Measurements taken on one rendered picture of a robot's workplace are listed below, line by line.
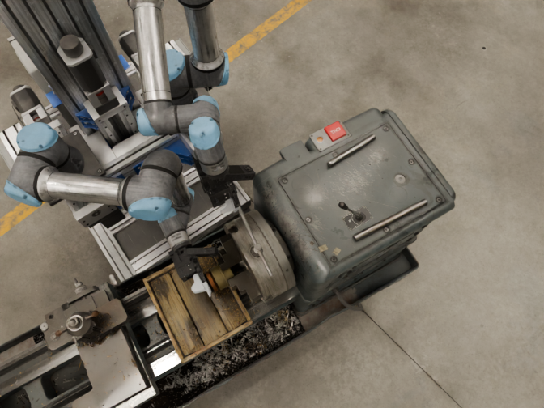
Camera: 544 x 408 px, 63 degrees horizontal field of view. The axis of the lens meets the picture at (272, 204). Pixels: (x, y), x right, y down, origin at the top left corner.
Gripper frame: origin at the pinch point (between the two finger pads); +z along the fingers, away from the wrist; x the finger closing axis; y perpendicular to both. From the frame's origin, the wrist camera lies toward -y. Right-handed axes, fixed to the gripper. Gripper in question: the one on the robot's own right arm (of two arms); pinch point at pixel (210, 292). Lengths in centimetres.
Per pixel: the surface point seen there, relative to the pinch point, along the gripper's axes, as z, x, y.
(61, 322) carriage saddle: -20, -17, 55
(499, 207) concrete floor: 16, -109, -183
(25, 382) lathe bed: -7, -22, 75
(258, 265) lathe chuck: 2.6, 14.2, -17.9
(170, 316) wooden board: -3.2, -19.7, 18.1
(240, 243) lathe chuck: -6.9, 15.1, -15.9
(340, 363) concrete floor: 48, -108, -44
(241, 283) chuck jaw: 2.9, 2.6, -10.8
